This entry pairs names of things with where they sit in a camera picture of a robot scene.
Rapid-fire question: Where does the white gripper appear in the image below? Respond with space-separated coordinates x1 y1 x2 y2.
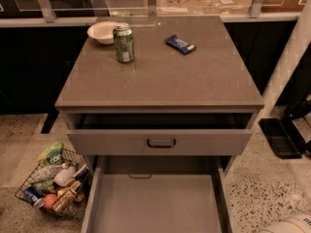
258 214 311 233

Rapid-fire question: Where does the grey drawer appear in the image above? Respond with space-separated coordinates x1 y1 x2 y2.
81 156 234 233
68 113 251 155

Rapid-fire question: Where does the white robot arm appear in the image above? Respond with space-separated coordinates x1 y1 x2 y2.
259 0 311 233

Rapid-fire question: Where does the grey drawer cabinet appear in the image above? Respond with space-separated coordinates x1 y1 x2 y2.
53 15 265 233

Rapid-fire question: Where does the grey top drawer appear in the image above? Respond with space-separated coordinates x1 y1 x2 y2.
68 113 251 155

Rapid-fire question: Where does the black tray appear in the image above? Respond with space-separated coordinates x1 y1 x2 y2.
259 118 307 159

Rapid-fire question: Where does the blue snack bar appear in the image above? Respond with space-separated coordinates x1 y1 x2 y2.
164 35 196 54

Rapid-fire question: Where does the cardboard box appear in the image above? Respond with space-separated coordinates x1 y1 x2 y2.
156 0 252 16

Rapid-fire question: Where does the brown glass bottle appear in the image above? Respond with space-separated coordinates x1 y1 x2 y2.
52 181 81 215

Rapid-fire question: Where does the white plastic bottle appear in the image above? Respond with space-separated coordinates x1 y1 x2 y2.
53 166 76 187

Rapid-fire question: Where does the orange fruit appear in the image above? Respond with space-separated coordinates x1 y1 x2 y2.
44 194 57 210

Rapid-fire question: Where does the green chip bag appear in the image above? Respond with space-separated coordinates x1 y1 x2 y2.
36 142 63 165

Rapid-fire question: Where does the green soda can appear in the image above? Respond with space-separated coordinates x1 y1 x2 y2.
113 22 134 63

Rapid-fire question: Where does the clear plastic water bottle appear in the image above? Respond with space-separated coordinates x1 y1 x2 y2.
32 165 63 182

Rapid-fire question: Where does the blue soda can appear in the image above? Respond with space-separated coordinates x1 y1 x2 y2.
23 186 45 209

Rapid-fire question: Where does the white bowl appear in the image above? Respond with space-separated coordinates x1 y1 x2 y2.
87 21 117 45

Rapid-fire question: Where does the wire basket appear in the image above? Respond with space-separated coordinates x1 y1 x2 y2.
15 149 91 217

